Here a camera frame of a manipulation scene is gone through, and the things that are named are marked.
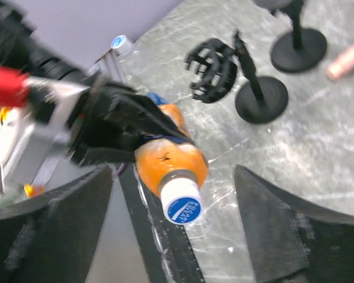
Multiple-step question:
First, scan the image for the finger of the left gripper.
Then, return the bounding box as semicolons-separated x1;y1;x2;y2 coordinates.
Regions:
112;94;194;144

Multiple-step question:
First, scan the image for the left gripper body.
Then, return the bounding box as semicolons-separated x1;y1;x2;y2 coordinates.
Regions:
68;81;142;165

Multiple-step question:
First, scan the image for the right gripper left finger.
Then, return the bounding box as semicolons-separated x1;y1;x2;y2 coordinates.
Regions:
0;166;112;282

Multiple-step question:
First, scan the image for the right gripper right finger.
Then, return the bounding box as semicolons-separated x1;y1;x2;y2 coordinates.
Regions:
234;165;354;283

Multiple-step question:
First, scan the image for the orange juice bottle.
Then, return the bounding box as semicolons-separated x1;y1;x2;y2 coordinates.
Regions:
134;93;209;226

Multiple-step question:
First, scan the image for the orange bottle cap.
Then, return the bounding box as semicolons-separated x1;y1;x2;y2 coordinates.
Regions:
160;177;202;225

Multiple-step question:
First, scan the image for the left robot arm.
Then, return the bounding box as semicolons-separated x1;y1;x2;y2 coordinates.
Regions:
0;1;192;166

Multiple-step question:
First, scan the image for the clear empty bottle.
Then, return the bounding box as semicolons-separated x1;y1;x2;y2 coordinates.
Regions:
88;35;133;82

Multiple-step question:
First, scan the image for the blue clear bottle cap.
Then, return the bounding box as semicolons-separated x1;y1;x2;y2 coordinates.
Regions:
110;35;132;52

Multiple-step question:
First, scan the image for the glitter microphone stand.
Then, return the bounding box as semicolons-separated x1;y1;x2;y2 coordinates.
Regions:
253;0;327;74

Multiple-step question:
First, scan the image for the pink microphone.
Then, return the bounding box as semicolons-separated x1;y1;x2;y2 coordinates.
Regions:
326;44;354;80

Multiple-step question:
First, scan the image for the shock mount stand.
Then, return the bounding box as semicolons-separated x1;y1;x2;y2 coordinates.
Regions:
184;29;289;124

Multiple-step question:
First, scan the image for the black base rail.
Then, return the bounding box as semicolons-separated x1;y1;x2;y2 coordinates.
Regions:
117;164;205;283

